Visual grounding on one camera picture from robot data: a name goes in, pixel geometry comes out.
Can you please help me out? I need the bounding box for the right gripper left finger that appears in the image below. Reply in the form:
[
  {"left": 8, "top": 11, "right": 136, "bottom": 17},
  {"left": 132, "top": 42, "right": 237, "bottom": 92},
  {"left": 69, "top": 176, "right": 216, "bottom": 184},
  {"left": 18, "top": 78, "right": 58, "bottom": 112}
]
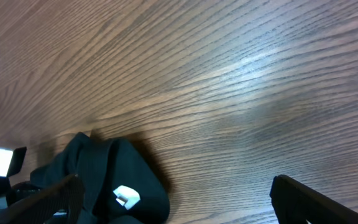
[{"left": 0, "top": 175, "right": 85, "bottom": 224}]

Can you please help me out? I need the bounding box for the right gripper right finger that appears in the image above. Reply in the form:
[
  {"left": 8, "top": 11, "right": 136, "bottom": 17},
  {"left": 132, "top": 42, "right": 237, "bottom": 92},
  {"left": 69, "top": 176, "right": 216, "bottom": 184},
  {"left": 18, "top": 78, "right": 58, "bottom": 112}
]
[{"left": 270, "top": 175, "right": 358, "bottom": 224}]

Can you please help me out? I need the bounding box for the black polo shirt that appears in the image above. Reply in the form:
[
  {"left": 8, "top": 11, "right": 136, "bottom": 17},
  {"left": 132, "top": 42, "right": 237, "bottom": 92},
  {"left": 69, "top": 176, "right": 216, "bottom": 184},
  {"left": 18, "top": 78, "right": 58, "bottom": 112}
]
[{"left": 30, "top": 133, "right": 170, "bottom": 223}]

